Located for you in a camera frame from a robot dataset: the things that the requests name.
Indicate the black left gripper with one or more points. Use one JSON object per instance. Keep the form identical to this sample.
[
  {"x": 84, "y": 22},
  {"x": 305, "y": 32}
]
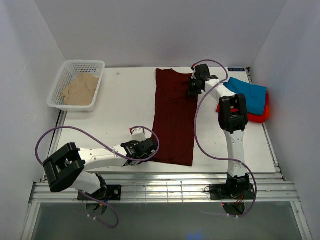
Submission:
[{"x": 136, "y": 142}]

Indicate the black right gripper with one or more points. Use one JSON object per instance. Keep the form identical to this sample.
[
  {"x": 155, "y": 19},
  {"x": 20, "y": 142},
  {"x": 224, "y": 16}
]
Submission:
[{"x": 191, "y": 91}]

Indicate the dark red t shirt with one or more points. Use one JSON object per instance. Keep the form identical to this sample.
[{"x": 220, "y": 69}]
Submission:
[{"x": 174, "y": 117}]

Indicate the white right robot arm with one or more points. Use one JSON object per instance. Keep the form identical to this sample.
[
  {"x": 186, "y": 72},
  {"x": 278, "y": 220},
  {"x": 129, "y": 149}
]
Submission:
[{"x": 232, "y": 119}]

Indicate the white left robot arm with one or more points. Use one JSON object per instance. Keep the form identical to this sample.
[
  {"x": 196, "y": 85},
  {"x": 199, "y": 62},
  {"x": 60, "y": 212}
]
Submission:
[{"x": 70, "y": 166}]

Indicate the blue table label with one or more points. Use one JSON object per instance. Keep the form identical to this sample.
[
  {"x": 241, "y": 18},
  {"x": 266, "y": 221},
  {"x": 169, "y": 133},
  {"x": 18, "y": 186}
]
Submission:
[{"x": 236, "y": 69}]

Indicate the folded blue t shirt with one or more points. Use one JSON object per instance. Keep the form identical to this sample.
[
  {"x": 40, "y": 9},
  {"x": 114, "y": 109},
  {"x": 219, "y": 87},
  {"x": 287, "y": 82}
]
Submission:
[{"x": 240, "y": 87}]

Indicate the folded orange red t shirt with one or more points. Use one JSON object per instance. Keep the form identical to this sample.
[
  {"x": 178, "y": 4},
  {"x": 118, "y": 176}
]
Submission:
[{"x": 257, "y": 105}]

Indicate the beige t shirt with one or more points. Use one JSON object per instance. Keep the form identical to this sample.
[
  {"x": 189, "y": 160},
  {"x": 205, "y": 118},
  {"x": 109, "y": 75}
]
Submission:
[{"x": 81, "y": 91}]

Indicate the white plastic basket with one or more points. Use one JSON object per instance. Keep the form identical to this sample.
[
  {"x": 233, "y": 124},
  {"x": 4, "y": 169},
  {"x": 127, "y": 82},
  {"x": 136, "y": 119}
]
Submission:
[{"x": 68, "y": 72}]

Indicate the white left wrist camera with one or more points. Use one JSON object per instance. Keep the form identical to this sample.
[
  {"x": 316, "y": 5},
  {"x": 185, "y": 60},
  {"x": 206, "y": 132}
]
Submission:
[{"x": 137, "y": 134}]

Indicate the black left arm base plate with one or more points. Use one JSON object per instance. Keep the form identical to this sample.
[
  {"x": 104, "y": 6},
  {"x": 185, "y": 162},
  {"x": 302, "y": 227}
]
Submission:
[{"x": 109, "y": 193}]

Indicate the aluminium rail frame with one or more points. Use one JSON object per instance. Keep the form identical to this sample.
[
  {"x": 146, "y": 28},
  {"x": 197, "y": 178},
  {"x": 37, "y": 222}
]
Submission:
[{"x": 190, "y": 188}]

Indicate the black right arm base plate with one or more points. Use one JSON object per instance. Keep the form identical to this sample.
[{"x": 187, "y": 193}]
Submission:
[{"x": 219, "y": 192}]

